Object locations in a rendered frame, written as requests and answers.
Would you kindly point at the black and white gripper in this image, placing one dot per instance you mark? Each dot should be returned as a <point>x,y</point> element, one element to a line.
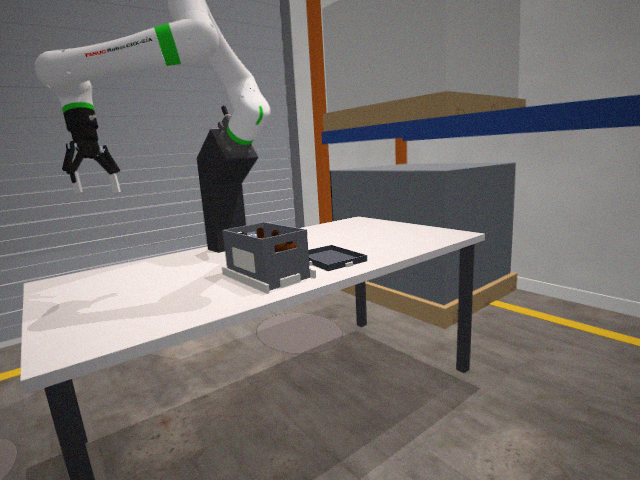
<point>85,139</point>

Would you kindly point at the grey divided crate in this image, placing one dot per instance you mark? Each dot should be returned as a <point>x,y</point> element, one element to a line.
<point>256,257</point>

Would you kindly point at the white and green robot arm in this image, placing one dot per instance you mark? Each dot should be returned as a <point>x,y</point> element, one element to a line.
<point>192,39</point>

